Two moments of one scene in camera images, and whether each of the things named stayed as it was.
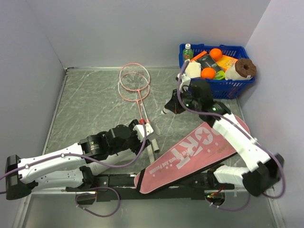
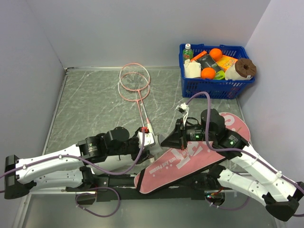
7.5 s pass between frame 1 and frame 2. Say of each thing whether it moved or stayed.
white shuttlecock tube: moved
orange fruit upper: stayed
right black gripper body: moved
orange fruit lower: stayed
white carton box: stayed
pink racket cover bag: stayed
